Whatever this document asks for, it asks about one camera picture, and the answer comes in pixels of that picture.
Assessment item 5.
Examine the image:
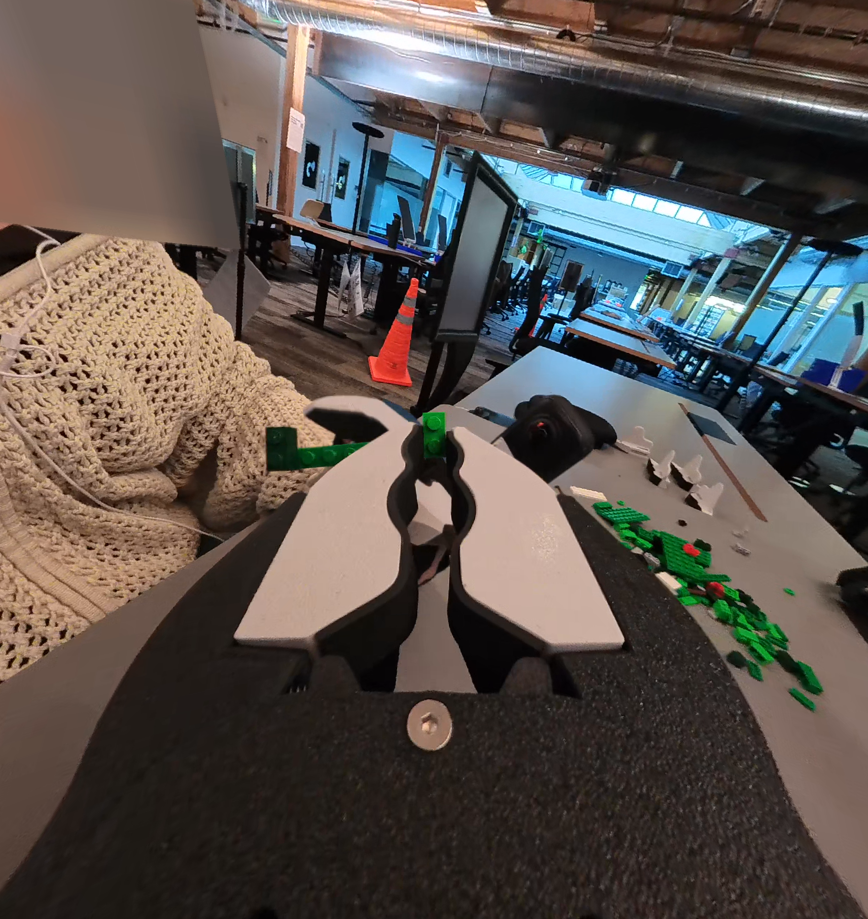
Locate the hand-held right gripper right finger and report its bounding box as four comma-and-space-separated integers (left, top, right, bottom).
445, 425, 626, 690

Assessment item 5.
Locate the person's torso in knit sweater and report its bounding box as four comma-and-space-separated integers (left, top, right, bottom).
0, 233, 277, 701

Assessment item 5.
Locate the large dark ceiling duct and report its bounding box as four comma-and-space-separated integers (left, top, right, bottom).
312, 29, 868, 148

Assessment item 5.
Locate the thin wooden strip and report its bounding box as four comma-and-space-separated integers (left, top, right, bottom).
678, 402, 768, 523

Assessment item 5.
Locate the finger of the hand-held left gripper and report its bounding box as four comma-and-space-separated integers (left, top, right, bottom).
306, 396, 408, 445

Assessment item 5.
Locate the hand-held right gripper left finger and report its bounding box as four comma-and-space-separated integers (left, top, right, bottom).
233, 425, 422, 686

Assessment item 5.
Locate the wooden office desk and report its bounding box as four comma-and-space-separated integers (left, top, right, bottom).
272, 212, 435, 338

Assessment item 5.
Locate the orange traffic cone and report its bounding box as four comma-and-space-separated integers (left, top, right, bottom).
368, 279, 415, 387

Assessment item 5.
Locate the dark rectangular mat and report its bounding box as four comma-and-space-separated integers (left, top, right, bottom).
685, 413, 747, 449

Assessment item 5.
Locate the blue box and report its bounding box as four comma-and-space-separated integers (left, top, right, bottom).
800, 359, 868, 392

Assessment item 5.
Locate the long narrow green lego plate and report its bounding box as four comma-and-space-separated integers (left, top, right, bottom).
267, 427, 369, 472

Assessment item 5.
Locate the row of office desks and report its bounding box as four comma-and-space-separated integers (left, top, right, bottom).
563, 302, 868, 460

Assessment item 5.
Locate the black framed display panel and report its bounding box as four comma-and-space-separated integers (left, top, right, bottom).
414, 151, 519, 416

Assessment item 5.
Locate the black floor lamp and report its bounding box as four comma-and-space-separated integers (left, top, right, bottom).
351, 121, 388, 238

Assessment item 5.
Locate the pile of loose lego pieces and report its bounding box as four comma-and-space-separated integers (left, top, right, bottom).
592, 499, 824, 713

